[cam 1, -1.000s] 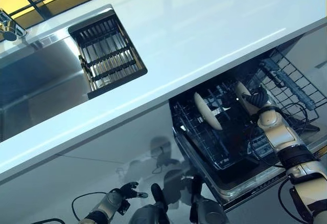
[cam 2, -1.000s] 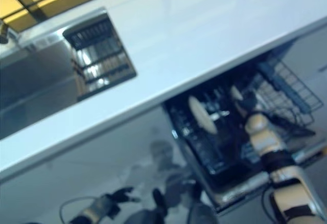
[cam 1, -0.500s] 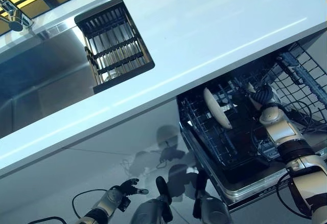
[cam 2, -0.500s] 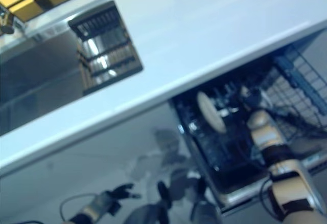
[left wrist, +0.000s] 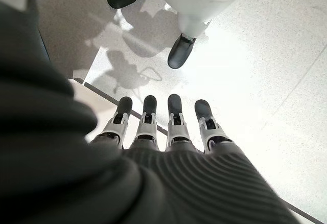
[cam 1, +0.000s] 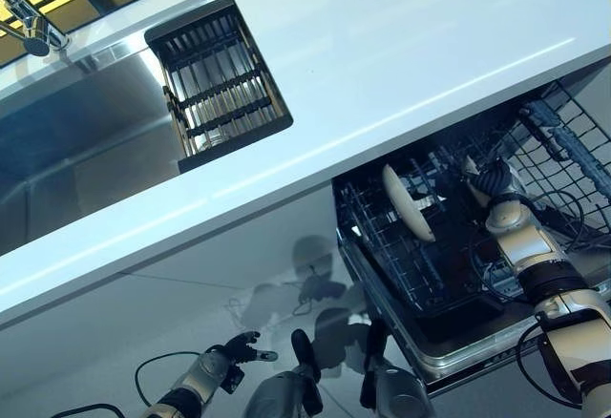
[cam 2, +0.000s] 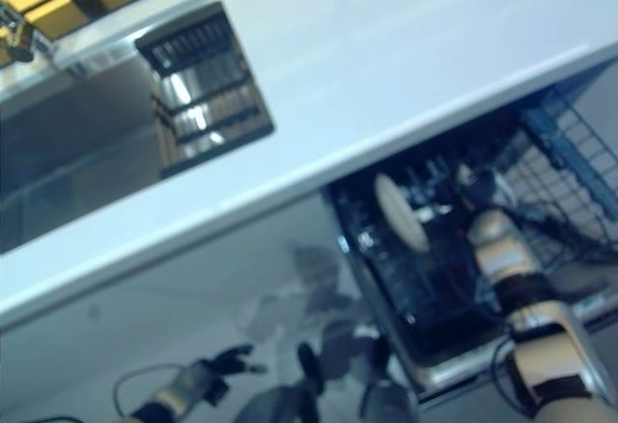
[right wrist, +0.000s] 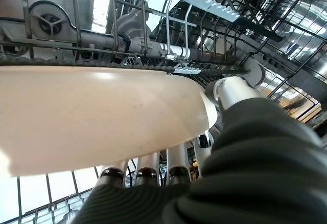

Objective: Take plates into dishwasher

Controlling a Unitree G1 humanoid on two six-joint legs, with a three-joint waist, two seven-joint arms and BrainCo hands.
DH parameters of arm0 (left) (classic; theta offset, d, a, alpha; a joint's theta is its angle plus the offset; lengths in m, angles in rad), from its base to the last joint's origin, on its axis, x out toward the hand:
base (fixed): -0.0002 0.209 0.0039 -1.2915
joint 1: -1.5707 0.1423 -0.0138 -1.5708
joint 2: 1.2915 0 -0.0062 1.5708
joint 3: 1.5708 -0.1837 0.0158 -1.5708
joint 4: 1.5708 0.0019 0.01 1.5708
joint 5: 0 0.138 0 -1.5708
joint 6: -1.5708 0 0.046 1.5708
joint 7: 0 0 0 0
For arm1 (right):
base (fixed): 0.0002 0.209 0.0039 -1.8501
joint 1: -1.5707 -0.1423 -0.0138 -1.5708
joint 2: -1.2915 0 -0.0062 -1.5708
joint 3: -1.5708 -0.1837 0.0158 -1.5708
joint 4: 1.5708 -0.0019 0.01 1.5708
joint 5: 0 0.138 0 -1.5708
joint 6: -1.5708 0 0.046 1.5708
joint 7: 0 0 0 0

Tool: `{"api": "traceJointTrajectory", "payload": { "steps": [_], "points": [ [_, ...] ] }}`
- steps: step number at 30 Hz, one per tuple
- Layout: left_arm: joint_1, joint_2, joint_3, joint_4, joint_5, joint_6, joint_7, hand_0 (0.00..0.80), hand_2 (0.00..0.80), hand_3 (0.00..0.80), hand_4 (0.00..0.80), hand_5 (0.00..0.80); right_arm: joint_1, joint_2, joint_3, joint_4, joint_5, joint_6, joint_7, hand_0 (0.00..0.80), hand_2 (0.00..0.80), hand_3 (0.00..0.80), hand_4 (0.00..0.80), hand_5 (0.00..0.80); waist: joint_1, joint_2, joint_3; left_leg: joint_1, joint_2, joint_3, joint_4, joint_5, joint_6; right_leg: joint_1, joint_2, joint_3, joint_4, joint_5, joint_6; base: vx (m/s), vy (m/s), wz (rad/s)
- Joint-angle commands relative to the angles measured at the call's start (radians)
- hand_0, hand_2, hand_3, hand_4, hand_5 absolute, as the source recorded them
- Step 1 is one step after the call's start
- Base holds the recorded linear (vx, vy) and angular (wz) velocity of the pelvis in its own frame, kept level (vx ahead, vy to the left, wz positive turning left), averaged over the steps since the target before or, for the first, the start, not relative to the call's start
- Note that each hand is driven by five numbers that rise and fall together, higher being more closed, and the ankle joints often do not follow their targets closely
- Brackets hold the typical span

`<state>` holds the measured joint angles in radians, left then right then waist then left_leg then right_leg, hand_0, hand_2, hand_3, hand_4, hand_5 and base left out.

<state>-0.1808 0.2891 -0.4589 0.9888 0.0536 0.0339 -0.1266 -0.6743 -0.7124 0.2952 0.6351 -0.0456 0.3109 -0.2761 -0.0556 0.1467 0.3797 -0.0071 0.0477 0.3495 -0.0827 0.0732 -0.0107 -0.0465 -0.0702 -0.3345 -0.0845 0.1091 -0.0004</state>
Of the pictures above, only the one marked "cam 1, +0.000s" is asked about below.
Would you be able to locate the dishwasher wire rack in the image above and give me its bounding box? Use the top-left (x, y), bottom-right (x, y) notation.
top-left (333, 116), bottom-right (540, 343)

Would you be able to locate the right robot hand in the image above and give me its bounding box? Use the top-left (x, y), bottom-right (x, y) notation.
top-left (472, 157), bottom-right (524, 202)

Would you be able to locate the stainless steel sink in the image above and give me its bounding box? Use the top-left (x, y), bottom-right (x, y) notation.
top-left (0, 0), bottom-right (294, 257)

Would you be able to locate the robot right leg gray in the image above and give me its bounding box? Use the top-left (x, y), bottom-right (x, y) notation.
top-left (358, 320), bottom-right (433, 418)

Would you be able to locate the dishwasher door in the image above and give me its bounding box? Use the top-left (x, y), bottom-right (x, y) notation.
top-left (336, 226), bottom-right (611, 398)

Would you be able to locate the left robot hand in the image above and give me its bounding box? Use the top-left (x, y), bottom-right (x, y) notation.
top-left (223, 330), bottom-right (279, 367)

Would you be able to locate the dishwasher wire mesh basket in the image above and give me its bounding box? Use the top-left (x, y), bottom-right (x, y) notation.
top-left (495, 81), bottom-right (611, 247)

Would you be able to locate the black dish drying rack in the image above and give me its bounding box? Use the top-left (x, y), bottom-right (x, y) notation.
top-left (143, 0), bottom-right (294, 175)

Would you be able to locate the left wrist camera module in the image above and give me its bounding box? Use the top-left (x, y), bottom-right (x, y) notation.
top-left (221, 365), bottom-right (245, 395)

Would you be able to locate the robot left leg black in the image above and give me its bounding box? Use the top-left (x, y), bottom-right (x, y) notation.
top-left (242, 328), bottom-right (325, 418)

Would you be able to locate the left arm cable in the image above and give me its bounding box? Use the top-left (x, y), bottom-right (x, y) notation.
top-left (50, 350), bottom-right (206, 418)

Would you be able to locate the chrome kitchen faucet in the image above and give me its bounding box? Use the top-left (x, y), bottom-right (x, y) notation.
top-left (0, 0), bottom-right (72, 57)

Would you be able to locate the narrow white cabinet door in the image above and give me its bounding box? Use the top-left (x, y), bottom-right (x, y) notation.
top-left (0, 188), bottom-right (345, 418)

